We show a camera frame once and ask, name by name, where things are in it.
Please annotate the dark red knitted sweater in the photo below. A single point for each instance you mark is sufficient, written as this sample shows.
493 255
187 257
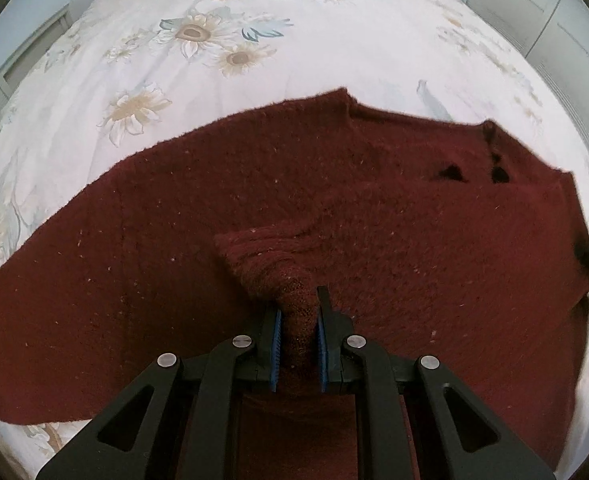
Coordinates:
174 240

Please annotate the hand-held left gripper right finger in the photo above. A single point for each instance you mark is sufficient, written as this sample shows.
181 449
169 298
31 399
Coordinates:
321 355

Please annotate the white panelled wardrobe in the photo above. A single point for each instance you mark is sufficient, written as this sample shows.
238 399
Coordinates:
19 65

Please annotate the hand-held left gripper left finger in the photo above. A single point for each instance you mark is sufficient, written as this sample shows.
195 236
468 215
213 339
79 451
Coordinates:
275 355

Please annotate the white cabinet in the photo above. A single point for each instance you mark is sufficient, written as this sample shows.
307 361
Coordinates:
549 15

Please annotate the floral bed sheet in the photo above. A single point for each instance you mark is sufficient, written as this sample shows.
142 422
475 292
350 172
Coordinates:
324 35

